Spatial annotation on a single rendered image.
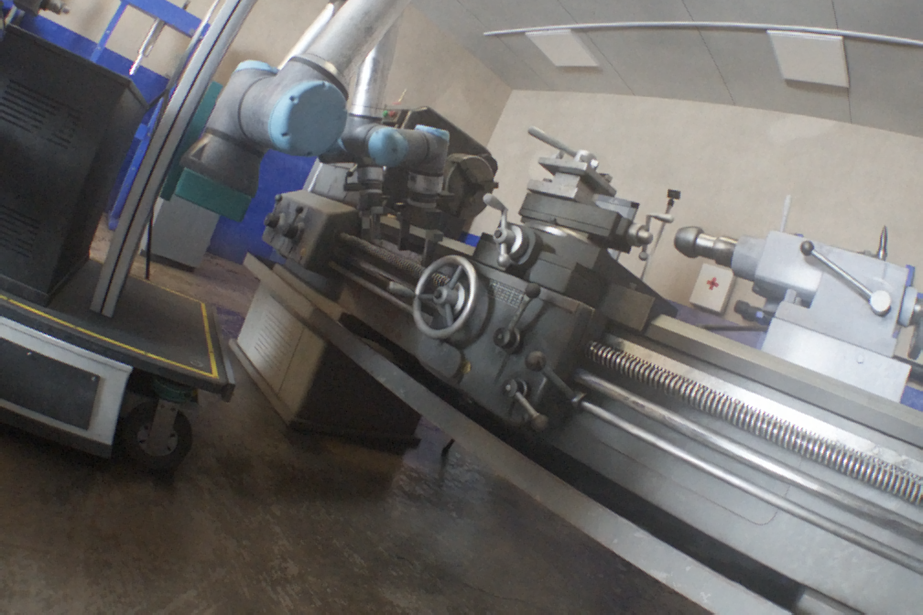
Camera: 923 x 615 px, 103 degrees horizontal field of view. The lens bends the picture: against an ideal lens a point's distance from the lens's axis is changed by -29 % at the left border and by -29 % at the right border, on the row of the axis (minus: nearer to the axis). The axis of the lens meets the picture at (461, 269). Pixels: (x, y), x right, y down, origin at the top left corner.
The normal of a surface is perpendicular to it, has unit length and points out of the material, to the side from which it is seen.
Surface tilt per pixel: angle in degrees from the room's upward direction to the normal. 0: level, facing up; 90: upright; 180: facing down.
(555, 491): 90
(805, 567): 90
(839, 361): 90
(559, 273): 90
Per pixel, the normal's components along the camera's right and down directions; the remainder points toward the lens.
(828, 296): -0.48, -0.60
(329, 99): 0.73, 0.40
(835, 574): -0.65, -0.31
